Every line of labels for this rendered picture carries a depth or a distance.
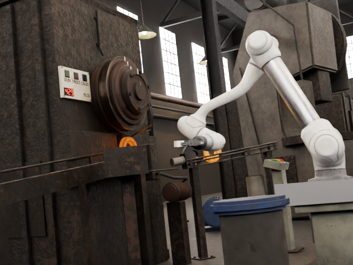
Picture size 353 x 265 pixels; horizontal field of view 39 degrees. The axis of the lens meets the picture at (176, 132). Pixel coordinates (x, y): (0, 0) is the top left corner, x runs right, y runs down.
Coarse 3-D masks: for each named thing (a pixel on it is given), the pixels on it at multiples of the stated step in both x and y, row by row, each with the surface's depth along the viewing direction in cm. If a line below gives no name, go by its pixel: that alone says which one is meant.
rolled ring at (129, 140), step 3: (123, 138) 306; (126, 138) 305; (129, 138) 308; (132, 138) 312; (120, 141) 304; (123, 141) 302; (126, 141) 304; (129, 141) 308; (132, 141) 311; (135, 141) 314; (120, 144) 302; (123, 144) 301; (126, 144) 304; (129, 144) 313; (132, 144) 312; (135, 144) 314
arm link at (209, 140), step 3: (198, 135) 264; (201, 135) 263; (204, 135) 262; (207, 135) 265; (207, 138) 261; (210, 138) 264; (207, 141) 261; (210, 141) 263; (207, 144) 261; (210, 144) 263; (207, 147) 262; (210, 147) 264; (201, 150) 265; (204, 150) 265; (207, 150) 266
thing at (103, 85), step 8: (120, 56) 309; (104, 64) 302; (112, 64) 300; (104, 72) 296; (104, 80) 293; (104, 88) 292; (104, 96) 292; (104, 104) 293; (112, 104) 293; (112, 112) 293; (112, 120) 299; (120, 120) 298; (120, 128) 307; (128, 128) 305; (136, 128) 314
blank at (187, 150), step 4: (184, 148) 342; (188, 148) 341; (192, 148) 343; (184, 152) 339; (188, 152) 341; (196, 152) 345; (200, 152) 345; (188, 156) 340; (196, 156) 345; (200, 156) 345; (192, 160) 341; (188, 164) 341; (196, 164) 342
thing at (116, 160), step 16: (112, 160) 235; (128, 160) 236; (144, 160) 237; (112, 176) 234; (128, 176) 247; (128, 192) 246; (128, 208) 245; (128, 224) 244; (128, 240) 243; (128, 256) 243
